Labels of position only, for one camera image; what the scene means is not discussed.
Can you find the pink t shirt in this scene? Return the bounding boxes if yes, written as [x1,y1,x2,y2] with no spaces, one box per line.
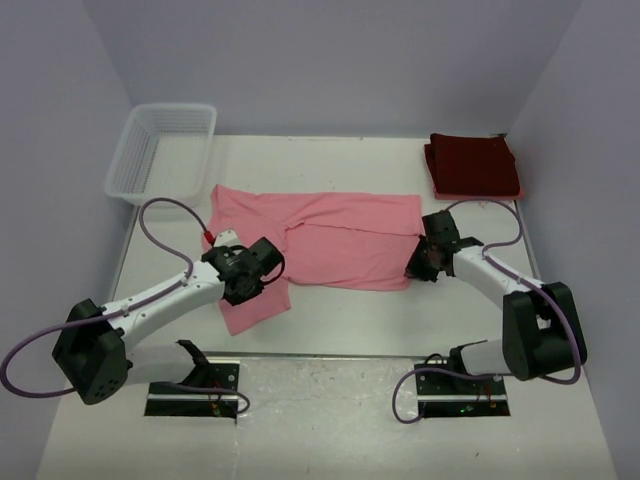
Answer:
[208,185,424,335]

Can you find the white plastic basket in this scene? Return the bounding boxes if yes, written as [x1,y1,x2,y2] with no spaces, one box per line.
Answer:
[104,103,217,207]

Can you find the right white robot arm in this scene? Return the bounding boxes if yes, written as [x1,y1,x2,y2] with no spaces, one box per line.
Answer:
[405,210,587,393]

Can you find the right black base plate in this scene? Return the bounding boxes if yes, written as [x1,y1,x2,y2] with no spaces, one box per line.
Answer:
[415,372,511,419]

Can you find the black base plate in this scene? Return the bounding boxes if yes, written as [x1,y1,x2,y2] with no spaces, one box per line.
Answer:
[144,340,247,420]
[415,372,511,419]

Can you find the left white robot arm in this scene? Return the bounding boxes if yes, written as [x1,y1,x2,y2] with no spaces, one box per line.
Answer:
[52,238,285,405]

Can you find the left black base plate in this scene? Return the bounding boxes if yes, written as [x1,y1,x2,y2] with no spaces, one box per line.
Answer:
[144,340,247,420]

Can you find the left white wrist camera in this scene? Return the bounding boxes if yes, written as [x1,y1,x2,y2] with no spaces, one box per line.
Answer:
[202,229,242,251]

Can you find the folded dark red shirt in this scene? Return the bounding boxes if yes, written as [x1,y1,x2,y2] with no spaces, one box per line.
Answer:
[424,133,523,200]

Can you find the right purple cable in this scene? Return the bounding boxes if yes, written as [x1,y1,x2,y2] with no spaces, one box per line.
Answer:
[392,199,587,425]

